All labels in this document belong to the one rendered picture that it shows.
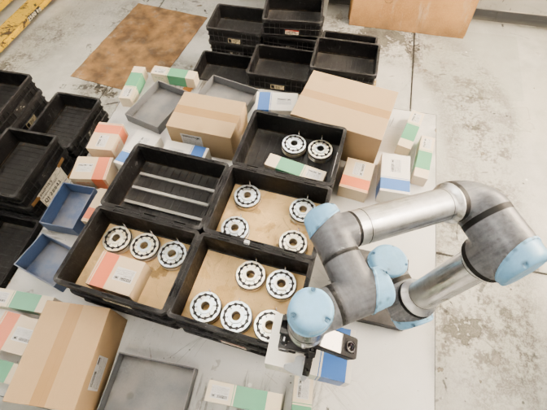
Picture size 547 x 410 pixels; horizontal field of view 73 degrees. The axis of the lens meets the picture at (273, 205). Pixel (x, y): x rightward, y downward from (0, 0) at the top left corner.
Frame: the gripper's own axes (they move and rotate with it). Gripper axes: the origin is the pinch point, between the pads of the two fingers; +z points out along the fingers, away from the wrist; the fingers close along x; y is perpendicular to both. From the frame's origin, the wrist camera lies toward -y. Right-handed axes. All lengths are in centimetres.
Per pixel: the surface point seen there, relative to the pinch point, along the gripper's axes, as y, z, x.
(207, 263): 39, 28, -25
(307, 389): -2.3, 34.8, 6.0
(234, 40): 86, 70, -205
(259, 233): 25, 28, -40
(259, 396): 12.0, 34.6, 11.4
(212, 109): 60, 25, -95
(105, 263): 71, 20, -15
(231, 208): 38, 28, -49
